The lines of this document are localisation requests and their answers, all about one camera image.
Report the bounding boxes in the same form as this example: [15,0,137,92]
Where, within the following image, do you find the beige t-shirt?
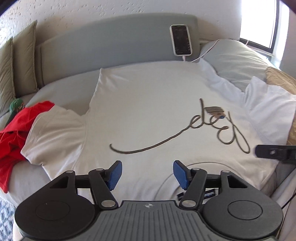
[21,60,295,201]

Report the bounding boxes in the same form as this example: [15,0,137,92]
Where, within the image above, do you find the red garment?
[1,101,55,193]

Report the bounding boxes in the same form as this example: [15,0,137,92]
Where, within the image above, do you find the blue white patterned rug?
[0,199,16,241]

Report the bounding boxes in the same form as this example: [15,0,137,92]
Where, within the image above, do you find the grey side cushion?
[200,39,274,92]

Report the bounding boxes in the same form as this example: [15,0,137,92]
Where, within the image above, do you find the green plush toy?
[5,98,25,126]

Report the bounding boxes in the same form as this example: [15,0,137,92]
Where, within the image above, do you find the light green cushion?
[0,38,16,116]

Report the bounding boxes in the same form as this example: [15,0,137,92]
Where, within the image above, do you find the white smartphone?
[170,25,192,57]

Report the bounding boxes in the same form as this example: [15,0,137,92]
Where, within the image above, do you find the olive back cushion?
[13,21,38,97]

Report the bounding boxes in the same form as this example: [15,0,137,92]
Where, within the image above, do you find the white charging cable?
[181,39,250,63]

